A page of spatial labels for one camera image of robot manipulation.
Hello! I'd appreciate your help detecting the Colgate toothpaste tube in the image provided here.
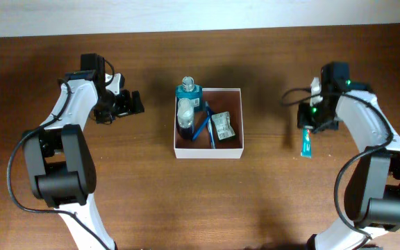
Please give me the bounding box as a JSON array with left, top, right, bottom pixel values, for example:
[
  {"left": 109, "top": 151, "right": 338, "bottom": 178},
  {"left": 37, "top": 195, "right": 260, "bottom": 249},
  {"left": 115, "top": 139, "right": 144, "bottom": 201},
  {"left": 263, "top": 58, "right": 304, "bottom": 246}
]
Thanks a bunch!
[{"left": 301, "top": 128, "right": 313, "bottom": 158}]

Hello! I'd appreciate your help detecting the purple foaming soap pump bottle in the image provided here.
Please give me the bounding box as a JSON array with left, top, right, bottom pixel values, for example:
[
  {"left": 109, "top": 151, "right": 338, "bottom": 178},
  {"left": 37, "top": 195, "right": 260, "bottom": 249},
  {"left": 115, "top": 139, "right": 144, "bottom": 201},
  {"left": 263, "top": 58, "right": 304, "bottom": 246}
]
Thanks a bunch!
[{"left": 176, "top": 98, "right": 194, "bottom": 140}]

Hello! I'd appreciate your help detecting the blue Listerine mouthwash bottle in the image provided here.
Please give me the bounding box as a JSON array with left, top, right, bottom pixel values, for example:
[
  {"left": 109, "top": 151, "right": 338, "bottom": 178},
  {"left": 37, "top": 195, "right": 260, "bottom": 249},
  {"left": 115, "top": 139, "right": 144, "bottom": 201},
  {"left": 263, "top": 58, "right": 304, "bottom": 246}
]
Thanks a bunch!
[{"left": 175, "top": 76, "right": 203, "bottom": 112}]

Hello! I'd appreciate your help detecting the blue white toothbrush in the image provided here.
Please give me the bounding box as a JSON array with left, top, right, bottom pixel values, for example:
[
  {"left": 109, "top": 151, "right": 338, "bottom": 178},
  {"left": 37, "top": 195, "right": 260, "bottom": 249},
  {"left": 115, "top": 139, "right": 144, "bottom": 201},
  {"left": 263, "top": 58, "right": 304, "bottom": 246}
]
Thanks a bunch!
[{"left": 205, "top": 101, "right": 216, "bottom": 149}]

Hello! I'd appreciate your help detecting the green white wipes packet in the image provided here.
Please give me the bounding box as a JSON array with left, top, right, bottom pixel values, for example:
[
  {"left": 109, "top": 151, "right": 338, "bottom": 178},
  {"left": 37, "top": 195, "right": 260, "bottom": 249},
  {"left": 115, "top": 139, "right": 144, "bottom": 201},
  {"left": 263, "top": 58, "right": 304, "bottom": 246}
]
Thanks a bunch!
[{"left": 211, "top": 111, "right": 236, "bottom": 141}]

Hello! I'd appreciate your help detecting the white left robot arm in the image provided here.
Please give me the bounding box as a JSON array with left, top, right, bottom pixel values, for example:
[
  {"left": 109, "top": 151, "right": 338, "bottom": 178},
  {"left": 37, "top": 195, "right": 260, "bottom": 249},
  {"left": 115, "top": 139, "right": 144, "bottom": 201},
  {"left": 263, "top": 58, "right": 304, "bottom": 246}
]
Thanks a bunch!
[{"left": 16, "top": 69, "right": 144, "bottom": 249}]

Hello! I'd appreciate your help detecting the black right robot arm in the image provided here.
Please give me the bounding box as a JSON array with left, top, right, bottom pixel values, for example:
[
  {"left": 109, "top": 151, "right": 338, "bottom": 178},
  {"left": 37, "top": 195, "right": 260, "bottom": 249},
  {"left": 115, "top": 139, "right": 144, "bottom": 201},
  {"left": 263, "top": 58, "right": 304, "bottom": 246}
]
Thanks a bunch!
[{"left": 298, "top": 78, "right": 400, "bottom": 249}]

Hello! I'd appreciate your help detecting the pink cardboard box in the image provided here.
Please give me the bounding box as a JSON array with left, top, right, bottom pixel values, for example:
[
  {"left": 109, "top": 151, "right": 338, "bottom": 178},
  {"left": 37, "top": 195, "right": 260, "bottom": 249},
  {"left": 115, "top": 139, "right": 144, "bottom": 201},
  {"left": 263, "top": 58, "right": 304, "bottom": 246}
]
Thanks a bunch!
[{"left": 173, "top": 87, "right": 244, "bottom": 159}]

